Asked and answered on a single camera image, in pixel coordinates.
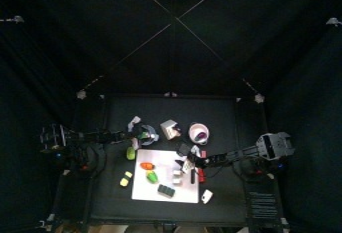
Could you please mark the red toy piece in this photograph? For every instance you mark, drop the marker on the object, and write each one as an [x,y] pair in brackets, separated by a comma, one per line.
[201,175]

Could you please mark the dark grey square toy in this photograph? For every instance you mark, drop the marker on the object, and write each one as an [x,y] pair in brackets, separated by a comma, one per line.
[183,149]

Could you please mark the black toy stick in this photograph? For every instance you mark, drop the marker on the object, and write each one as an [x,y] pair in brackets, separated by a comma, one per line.
[193,177]

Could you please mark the yellow toy food piece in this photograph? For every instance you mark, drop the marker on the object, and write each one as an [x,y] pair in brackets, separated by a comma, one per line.
[126,179]

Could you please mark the small white toy piece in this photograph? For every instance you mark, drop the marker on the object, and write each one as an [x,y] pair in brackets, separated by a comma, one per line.
[195,149]

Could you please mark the pink and white bowl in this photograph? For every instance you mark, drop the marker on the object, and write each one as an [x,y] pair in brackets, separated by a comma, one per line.
[197,137]

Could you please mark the small red toy block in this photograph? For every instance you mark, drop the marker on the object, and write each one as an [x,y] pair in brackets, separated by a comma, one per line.
[203,154]

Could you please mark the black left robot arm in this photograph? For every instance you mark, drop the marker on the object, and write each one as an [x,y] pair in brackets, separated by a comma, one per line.
[89,136]

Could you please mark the orange salmon sushi piece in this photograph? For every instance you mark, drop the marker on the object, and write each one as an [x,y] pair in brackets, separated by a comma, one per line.
[147,166]

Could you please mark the white folded toy piece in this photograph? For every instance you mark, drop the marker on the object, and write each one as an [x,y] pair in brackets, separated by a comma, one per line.
[134,121]

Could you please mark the grey frame clamp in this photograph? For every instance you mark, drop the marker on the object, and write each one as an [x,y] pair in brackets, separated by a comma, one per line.
[260,98]
[80,94]
[16,19]
[170,94]
[333,21]

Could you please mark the white small box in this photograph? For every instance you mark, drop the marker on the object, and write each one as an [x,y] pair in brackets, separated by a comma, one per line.
[206,196]

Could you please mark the pale pink toy piece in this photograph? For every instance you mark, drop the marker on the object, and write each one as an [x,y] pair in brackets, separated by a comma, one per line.
[135,143]

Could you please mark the dark green seaweed sushi roll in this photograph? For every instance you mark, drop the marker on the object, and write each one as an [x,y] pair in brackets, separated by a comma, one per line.
[166,190]

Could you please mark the white rice sushi piece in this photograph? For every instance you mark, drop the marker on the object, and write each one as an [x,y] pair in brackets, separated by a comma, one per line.
[177,180]
[177,173]

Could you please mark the light green toy vegetable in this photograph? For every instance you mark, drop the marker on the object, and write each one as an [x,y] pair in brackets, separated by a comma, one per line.
[130,153]

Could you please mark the purple toy in bowl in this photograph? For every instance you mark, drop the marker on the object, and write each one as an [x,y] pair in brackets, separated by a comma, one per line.
[201,135]

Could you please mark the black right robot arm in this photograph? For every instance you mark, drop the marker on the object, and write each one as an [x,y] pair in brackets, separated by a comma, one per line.
[254,151]

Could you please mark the grey blue plate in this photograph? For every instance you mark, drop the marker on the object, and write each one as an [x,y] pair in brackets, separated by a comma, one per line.
[154,132]

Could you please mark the green toy sushi piece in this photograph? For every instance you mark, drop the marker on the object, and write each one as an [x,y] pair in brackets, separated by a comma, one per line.
[153,176]

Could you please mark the green toy on plate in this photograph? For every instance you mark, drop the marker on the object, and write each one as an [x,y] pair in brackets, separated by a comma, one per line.
[143,135]

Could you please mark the white cutting board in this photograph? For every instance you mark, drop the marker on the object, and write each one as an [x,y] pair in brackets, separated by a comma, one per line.
[154,185]

